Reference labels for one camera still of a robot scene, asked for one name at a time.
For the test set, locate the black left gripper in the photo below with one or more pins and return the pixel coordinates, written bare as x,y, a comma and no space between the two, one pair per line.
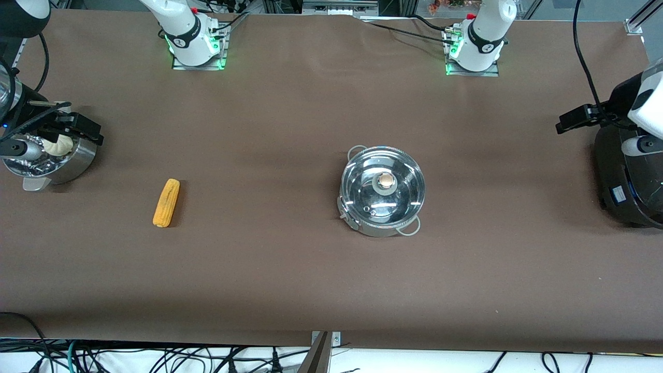
617,98

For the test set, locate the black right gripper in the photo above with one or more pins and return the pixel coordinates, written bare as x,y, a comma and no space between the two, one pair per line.
32,106

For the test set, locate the yellow corn cob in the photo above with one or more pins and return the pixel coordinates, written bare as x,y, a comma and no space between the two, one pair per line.
166,203

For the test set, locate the glass pot lid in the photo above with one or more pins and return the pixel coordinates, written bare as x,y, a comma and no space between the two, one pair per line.
383,181

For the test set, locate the steel steamer pot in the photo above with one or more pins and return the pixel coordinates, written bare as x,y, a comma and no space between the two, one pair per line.
77,160

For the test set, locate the stainless steel pot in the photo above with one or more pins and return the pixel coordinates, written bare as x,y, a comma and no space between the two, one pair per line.
373,231

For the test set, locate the white steamed bun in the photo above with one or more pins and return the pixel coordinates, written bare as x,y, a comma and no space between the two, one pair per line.
58,147

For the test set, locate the black rice cooker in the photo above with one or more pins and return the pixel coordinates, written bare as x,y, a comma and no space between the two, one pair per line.
621,202

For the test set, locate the orange flower bunch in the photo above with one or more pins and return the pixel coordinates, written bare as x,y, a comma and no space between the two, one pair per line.
440,5

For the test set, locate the table cover sheet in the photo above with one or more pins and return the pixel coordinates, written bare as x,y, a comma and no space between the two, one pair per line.
259,269

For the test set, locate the grey power strip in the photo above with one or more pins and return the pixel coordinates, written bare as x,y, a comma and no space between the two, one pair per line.
339,7

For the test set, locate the aluminium frame rail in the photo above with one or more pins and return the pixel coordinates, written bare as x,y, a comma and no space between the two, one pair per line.
639,18
18,52

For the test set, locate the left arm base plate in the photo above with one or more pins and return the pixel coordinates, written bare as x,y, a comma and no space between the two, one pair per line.
471,73

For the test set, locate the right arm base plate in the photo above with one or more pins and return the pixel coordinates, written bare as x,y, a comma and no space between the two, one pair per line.
199,66

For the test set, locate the grey metal post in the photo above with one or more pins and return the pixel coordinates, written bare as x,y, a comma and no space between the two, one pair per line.
317,357

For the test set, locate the silver metal bracket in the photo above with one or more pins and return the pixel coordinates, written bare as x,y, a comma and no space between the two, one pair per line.
335,339

